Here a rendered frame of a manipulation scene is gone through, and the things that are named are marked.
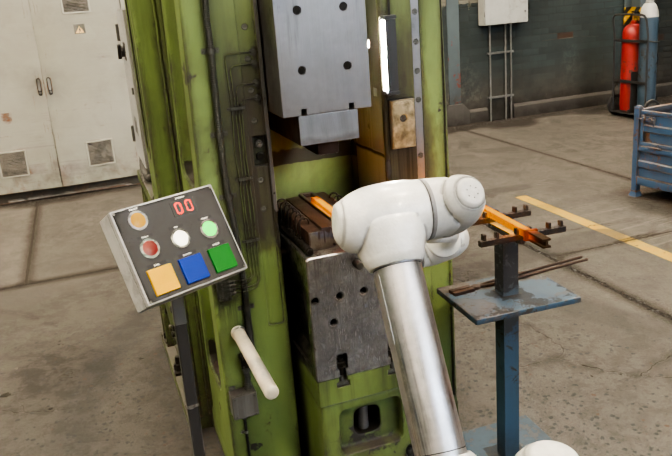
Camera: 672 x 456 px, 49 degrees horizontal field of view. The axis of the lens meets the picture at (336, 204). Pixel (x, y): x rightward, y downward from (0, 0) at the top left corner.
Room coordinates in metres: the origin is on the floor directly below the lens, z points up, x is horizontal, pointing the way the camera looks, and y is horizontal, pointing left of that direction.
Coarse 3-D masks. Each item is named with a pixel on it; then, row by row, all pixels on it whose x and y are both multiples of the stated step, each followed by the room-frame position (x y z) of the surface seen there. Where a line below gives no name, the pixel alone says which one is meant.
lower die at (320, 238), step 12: (312, 192) 2.70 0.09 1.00; (324, 192) 2.72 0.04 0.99; (300, 204) 2.59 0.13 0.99; (312, 204) 2.54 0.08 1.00; (312, 216) 2.42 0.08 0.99; (324, 216) 2.41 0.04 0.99; (312, 228) 2.32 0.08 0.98; (324, 228) 2.29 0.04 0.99; (312, 240) 2.28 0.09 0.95; (324, 240) 2.29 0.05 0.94
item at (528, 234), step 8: (488, 208) 2.49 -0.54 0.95; (488, 216) 2.45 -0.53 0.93; (496, 216) 2.40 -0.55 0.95; (504, 216) 2.38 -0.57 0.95; (504, 224) 2.34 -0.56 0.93; (512, 224) 2.29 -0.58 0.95; (520, 224) 2.28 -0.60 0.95; (520, 232) 2.24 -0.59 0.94; (528, 232) 2.19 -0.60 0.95; (536, 232) 2.18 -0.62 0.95; (528, 240) 2.19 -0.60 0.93; (536, 240) 2.16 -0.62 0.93; (544, 240) 2.11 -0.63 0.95; (544, 248) 2.11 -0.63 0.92
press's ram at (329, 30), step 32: (288, 0) 2.27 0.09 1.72; (320, 0) 2.31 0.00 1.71; (352, 0) 2.34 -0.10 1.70; (288, 32) 2.27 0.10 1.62; (320, 32) 2.30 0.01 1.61; (352, 32) 2.34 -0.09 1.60; (288, 64) 2.27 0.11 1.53; (320, 64) 2.30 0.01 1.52; (352, 64) 2.34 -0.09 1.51; (288, 96) 2.26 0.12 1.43; (320, 96) 2.30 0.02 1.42; (352, 96) 2.33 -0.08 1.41
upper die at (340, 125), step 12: (276, 120) 2.53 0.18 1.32; (288, 120) 2.38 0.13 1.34; (300, 120) 2.27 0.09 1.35; (312, 120) 2.29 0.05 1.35; (324, 120) 2.30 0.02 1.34; (336, 120) 2.31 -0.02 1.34; (348, 120) 2.33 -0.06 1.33; (276, 132) 2.55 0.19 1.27; (288, 132) 2.40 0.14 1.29; (300, 132) 2.27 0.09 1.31; (312, 132) 2.29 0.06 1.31; (324, 132) 2.30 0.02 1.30; (336, 132) 2.31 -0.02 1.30; (348, 132) 2.33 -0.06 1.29; (300, 144) 2.28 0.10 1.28; (312, 144) 2.29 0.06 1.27
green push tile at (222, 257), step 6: (222, 246) 2.04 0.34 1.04; (228, 246) 2.05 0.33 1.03; (210, 252) 2.00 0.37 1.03; (216, 252) 2.01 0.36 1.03; (222, 252) 2.03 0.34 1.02; (228, 252) 2.04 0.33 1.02; (210, 258) 2.00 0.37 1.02; (216, 258) 2.00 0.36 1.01; (222, 258) 2.01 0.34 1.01; (228, 258) 2.02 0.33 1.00; (234, 258) 2.04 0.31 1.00; (216, 264) 1.99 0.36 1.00; (222, 264) 2.00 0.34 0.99; (228, 264) 2.01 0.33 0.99; (234, 264) 2.02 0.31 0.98; (216, 270) 1.98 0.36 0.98; (222, 270) 1.99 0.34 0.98
